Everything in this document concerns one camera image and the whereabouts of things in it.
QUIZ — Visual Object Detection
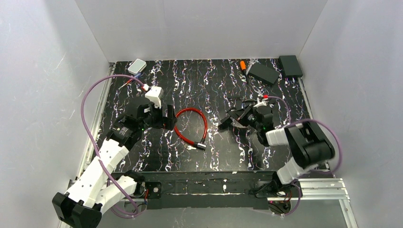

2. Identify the red cable lock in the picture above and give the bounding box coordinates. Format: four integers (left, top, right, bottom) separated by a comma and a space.
174, 107, 208, 151

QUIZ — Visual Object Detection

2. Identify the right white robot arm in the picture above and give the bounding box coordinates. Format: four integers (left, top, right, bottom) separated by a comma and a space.
218, 105, 336, 196

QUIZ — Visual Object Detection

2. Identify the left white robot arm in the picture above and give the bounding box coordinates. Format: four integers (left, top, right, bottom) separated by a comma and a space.
52, 100, 177, 228

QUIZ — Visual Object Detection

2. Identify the black comb strip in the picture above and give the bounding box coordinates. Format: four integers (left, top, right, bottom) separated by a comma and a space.
228, 97, 243, 101

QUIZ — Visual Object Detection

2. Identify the red blue pen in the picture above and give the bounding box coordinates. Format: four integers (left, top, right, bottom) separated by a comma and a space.
120, 73, 142, 89

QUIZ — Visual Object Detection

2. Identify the black flat box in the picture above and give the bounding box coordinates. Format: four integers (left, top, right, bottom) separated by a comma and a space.
248, 63, 279, 86

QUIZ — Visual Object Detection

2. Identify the white rectangular box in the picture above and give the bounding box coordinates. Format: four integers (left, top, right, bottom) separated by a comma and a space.
127, 59, 147, 75

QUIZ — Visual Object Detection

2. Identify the black box in corner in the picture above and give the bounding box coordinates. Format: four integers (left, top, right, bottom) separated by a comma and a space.
278, 55, 303, 78

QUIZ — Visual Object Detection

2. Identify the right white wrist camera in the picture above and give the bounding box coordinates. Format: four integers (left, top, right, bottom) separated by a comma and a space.
254, 96, 269, 107

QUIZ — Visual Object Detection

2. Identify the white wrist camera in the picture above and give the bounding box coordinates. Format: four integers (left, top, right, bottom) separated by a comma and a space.
254, 96, 269, 107
145, 86, 163, 109

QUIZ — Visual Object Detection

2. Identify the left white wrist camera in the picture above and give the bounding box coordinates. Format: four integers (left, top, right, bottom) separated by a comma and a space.
145, 86, 163, 109

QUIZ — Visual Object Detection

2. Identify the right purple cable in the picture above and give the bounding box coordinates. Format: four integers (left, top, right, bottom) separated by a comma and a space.
263, 94, 343, 217

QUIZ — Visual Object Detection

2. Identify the purple cable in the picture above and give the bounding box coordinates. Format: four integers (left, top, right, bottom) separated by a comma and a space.
81, 74, 149, 219
263, 94, 343, 217

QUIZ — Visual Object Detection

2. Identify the orange-handled screwdriver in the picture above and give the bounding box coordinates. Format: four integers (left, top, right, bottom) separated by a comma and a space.
240, 60, 247, 78

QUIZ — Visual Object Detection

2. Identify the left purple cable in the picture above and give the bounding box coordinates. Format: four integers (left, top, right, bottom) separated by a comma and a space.
81, 74, 149, 219

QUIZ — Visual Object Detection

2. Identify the aluminium frame rail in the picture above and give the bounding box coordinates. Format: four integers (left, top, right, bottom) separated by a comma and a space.
75, 79, 112, 179

